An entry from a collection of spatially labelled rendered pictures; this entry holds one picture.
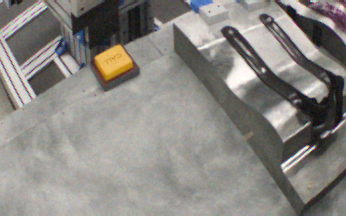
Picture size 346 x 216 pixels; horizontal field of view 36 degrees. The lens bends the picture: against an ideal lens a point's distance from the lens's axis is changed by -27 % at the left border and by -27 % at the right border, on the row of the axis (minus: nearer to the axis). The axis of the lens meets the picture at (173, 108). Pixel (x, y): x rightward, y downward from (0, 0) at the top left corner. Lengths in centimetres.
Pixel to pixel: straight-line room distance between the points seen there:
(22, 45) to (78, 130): 112
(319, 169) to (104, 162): 43
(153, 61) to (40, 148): 32
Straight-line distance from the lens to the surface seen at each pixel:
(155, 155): 124
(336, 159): 119
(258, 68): 127
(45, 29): 238
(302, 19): 146
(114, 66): 133
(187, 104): 131
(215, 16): 131
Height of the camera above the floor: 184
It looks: 53 degrees down
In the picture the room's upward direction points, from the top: 2 degrees counter-clockwise
